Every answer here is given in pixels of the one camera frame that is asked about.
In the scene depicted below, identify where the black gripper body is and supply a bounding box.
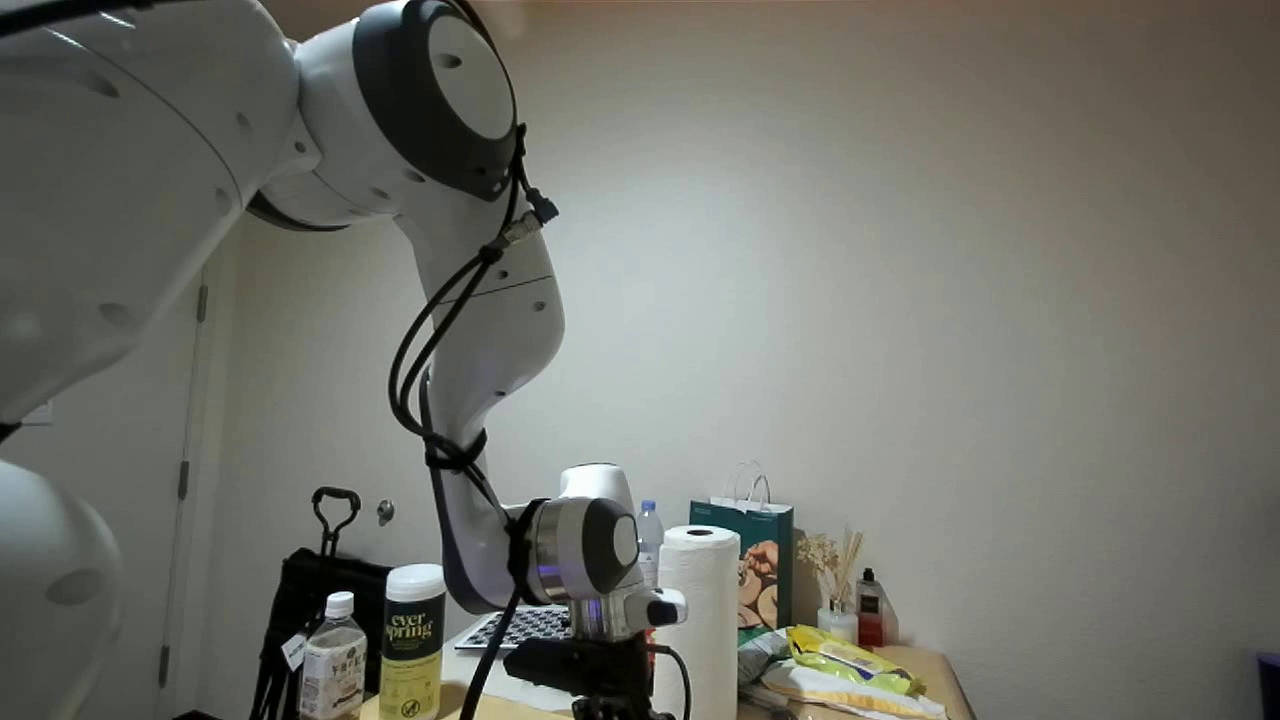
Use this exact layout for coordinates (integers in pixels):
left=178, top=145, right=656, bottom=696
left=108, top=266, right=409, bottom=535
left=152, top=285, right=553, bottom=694
left=502, top=638, right=673, bottom=700

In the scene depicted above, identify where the clear water bottle blue cap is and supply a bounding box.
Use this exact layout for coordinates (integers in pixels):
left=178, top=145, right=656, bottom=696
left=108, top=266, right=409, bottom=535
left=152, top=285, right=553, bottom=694
left=635, top=495, right=667, bottom=592

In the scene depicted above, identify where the small red bottle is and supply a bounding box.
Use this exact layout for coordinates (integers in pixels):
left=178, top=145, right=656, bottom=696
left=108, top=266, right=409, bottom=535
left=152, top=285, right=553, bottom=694
left=852, top=563, right=887, bottom=651

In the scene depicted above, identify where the clear bottle with white cap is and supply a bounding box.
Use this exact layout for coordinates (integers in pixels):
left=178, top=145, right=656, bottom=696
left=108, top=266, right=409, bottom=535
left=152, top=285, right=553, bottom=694
left=291, top=588, right=371, bottom=720

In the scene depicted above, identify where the black white checkerboard board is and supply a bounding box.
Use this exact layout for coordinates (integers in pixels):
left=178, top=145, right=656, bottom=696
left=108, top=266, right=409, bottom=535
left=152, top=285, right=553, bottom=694
left=454, top=602, right=575, bottom=656

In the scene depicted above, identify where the white paper towel roll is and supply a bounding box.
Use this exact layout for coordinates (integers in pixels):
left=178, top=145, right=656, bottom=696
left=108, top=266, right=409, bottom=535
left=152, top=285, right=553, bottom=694
left=656, top=522, right=743, bottom=720

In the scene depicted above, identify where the green paper gift bag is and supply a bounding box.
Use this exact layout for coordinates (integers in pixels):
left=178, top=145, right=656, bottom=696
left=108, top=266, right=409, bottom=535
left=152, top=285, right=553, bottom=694
left=685, top=474, right=800, bottom=634

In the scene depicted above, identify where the yellow green packet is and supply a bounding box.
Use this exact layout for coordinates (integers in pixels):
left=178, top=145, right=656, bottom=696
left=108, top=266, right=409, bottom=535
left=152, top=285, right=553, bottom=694
left=778, top=619, right=931, bottom=700

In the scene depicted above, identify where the reed diffuser with sticks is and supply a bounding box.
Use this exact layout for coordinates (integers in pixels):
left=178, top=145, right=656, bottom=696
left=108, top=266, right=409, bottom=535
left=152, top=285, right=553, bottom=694
left=797, top=526, right=874, bottom=649

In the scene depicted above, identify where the white door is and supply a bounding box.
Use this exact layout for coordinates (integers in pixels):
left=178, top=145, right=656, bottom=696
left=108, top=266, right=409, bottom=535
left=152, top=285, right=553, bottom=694
left=26, top=252, right=229, bottom=720

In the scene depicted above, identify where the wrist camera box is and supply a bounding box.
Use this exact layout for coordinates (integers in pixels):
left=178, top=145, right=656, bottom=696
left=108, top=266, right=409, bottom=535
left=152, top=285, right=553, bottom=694
left=645, top=588, right=694, bottom=634

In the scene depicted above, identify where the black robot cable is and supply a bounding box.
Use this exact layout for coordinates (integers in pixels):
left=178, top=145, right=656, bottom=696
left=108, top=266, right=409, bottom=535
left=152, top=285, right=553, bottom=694
left=384, top=124, right=698, bottom=720

